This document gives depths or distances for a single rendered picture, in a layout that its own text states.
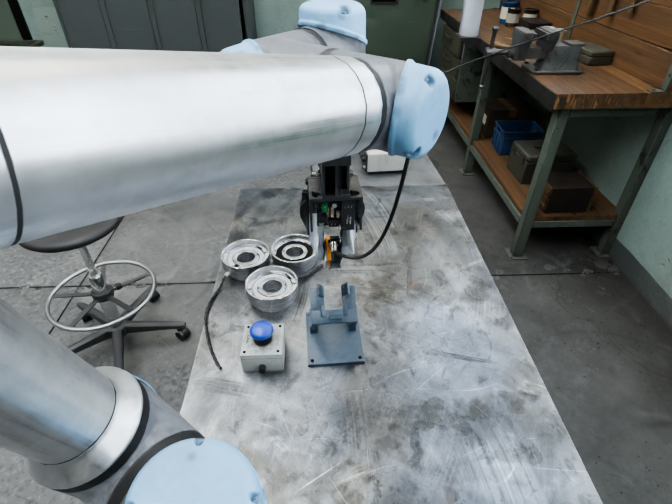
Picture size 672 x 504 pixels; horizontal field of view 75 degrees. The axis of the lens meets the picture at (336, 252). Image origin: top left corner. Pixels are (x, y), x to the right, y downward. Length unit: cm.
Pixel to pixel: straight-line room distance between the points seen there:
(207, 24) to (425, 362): 307
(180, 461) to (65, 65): 35
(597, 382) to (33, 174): 196
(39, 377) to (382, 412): 50
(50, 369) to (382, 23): 344
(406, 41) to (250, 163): 349
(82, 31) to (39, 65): 364
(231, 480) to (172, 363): 149
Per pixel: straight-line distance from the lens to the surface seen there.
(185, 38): 361
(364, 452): 71
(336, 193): 57
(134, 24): 369
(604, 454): 184
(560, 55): 233
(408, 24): 369
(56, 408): 43
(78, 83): 20
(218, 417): 76
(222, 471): 45
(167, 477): 46
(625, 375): 210
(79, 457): 48
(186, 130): 22
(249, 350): 77
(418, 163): 171
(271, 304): 86
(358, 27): 52
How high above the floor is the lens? 142
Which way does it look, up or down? 38 degrees down
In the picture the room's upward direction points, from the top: straight up
